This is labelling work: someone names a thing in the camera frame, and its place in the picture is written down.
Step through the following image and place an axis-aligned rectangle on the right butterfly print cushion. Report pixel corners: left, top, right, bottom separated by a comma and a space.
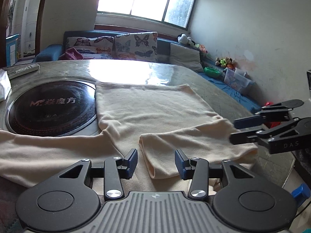
114, 32, 158, 62

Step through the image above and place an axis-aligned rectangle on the small plush toys pile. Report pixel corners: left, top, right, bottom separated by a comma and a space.
215, 57, 236, 70

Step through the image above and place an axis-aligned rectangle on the red plastic stool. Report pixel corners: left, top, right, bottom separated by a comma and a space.
263, 101, 283, 129

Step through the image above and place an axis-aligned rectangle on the blue corner sofa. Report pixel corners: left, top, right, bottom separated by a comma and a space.
33, 30, 260, 114

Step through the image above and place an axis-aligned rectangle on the cream beige garment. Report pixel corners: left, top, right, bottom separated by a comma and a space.
1, 82, 257, 191

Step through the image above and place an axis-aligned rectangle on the light blue cabinet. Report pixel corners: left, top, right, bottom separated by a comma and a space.
6, 34, 19, 67

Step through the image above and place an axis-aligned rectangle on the black round induction cooktop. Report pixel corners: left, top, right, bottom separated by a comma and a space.
5, 80, 96, 137

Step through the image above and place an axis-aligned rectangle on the dark wooden door frame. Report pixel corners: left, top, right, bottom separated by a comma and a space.
1, 0, 45, 67

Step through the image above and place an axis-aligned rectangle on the butterfly print cushion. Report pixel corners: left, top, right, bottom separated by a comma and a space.
114, 32, 158, 62
65, 36, 114, 59

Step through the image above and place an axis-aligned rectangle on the magenta cloth on sofa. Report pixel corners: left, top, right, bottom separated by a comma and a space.
59, 47, 84, 61

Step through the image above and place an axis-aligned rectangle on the pink white tissue pack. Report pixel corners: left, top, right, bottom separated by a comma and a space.
0, 70, 11, 102

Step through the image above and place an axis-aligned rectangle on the panda plush toy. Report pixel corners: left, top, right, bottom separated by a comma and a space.
177, 34, 196, 47

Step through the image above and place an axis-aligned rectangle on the grey plain cushion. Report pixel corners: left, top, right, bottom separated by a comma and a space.
170, 43, 204, 73

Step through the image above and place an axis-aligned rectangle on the left butterfly print cushion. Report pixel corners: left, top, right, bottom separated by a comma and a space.
65, 36, 114, 59

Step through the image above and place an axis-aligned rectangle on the green plastic bowl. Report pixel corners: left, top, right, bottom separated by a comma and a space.
204, 67, 222, 78

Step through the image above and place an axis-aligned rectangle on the clear plastic storage box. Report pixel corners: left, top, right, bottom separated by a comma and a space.
224, 69, 255, 95

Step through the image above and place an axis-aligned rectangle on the grey remote control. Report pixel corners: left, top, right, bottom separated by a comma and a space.
7, 64, 40, 79

